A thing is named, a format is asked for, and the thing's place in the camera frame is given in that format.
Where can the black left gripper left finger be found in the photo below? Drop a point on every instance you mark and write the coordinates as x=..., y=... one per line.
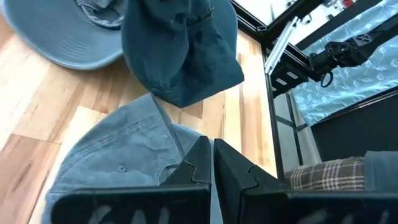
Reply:
x=186, y=199

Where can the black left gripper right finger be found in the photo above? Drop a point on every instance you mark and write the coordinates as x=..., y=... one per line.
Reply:
x=242, y=199

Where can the faded grey baseball cap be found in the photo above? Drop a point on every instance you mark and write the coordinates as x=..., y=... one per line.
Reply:
x=124, y=146

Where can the dark navy baseball cap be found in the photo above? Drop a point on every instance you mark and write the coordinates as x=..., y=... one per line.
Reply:
x=180, y=56

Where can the slate grey baseball cap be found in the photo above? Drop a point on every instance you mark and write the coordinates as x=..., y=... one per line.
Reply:
x=62, y=40

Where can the plaid cloth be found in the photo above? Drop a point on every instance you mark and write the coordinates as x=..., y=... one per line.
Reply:
x=326, y=174

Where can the black box with labels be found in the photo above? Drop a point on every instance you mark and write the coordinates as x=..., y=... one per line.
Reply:
x=289, y=77

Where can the black panel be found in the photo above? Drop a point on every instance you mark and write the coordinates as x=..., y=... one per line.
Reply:
x=357, y=133

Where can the light blue patterned cloth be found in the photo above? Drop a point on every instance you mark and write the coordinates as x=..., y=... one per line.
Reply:
x=357, y=77

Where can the black aluminium table frame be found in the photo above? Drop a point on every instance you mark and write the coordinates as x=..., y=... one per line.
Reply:
x=272, y=109

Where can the silver frame bracket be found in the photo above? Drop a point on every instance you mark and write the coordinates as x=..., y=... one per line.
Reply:
x=281, y=43

